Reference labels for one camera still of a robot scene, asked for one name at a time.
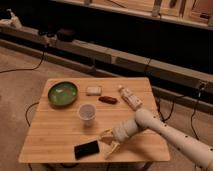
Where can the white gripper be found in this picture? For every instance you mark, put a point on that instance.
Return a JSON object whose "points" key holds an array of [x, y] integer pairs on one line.
{"points": [[122, 132]]}

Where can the black eraser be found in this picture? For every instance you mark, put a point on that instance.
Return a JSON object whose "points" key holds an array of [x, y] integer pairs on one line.
{"points": [[86, 149]]}

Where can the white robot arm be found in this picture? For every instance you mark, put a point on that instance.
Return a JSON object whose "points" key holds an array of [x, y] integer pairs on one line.
{"points": [[198, 152]]}

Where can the brown sausage-shaped object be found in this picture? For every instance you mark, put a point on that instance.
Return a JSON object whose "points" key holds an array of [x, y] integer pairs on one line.
{"points": [[108, 100]]}

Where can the white bottle with label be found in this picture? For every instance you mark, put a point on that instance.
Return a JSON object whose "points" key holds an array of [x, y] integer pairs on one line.
{"points": [[129, 97]]}

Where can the wooden table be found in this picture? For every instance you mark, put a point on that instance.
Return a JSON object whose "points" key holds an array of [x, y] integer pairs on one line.
{"points": [[54, 133]]}

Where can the green bowl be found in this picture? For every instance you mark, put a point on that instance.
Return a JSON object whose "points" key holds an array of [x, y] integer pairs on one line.
{"points": [[62, 94]]}

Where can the black box on ledge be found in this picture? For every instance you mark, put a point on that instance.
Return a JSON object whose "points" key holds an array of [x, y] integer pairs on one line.
{"points": [[66, 35]]}

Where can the white object on ledge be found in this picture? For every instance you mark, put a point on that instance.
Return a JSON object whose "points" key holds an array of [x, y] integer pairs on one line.
{"points": [[13, 21]]}

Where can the wooden shelf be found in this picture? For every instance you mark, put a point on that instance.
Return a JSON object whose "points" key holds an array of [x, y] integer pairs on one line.
{"points": [[171, 11]]}

